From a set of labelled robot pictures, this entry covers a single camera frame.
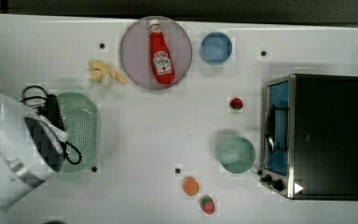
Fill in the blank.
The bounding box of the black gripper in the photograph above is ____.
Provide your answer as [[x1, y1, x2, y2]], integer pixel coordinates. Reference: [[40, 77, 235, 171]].
[[39, 94, 65, 131]]

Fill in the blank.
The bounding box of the green plastic strainer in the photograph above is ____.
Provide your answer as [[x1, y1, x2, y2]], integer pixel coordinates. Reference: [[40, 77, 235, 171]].
[[57, 92, 100, 173]]

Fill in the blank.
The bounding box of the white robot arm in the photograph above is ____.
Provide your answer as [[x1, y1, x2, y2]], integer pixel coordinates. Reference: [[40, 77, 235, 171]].
[[0, 94, 68, 209]]

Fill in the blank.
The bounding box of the purple round plate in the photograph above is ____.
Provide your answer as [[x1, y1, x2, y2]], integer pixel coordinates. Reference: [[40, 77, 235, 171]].
[[119, 16, 192, 90]]

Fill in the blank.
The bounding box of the red ketchup bottle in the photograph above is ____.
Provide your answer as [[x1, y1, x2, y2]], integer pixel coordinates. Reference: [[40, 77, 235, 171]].
[[149, 20, 175, 84]]

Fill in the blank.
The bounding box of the orange toy fruit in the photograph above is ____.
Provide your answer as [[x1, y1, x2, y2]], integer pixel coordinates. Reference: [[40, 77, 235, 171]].
[[183, 177, 200, 196]]

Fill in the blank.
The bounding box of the blue round bowl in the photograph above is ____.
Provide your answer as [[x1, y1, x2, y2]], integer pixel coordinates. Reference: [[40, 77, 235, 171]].
[[200, 32, 233, 64]]

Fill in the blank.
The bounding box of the red strawberry toy front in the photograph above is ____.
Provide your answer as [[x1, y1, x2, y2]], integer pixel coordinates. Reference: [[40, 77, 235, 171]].
[[200, 195, 215, 215]]

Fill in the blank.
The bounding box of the red strawberry toy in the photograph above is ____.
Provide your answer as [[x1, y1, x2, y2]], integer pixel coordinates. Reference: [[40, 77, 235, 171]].
[[200, 195, 215, 215], [229, 97, 243, 110]]

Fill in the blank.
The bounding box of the red strawberry toy back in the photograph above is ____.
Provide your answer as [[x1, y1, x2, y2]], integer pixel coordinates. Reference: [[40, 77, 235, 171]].
[[229, 97, 243, 110]]

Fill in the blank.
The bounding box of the green round bowl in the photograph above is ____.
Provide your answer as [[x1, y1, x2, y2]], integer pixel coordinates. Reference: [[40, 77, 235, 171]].
[[218, 136, 255, 174]]

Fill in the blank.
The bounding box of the black toaster oven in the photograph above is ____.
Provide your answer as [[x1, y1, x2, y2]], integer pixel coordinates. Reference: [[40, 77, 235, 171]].
[[260, 74, 358, 201]]

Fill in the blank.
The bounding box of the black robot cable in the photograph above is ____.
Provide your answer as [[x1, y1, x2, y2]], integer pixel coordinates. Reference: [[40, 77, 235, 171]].
[[20, 85, 83, 166]]

